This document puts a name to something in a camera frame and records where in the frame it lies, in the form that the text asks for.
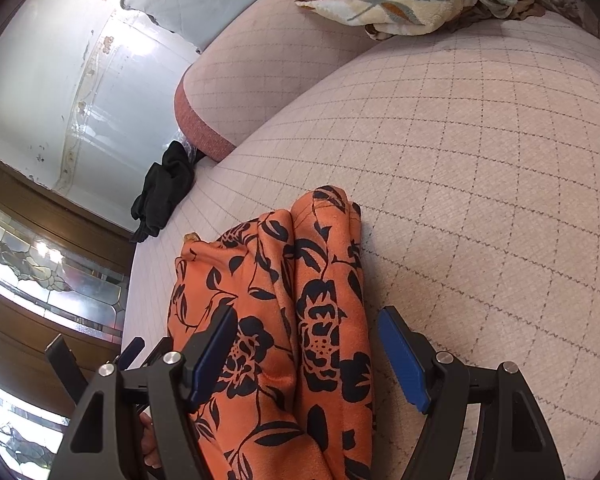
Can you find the wooden door with patterned glass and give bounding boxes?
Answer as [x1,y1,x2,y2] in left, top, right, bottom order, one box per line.
[0,150,136,480]

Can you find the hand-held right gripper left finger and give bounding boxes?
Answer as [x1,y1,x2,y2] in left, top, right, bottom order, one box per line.
[50,305,238,480]

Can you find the orange black floral garment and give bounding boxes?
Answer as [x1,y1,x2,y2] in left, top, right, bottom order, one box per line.
[167,185,378,480]

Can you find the black cloth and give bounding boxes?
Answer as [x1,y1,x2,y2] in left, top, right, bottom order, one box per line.
[130,141,197,243]

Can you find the person's left hand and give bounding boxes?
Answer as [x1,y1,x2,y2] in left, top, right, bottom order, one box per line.
[140,410,163,468]

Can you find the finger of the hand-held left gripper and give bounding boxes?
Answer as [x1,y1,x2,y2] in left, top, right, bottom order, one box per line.
[117,337,146,370]
[45,334,88,406]

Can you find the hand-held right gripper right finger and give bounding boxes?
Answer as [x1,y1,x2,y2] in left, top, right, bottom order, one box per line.
[377,305,566,480]

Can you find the pink quilted sofa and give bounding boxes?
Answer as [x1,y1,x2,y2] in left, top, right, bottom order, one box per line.
[122,0,600,480]

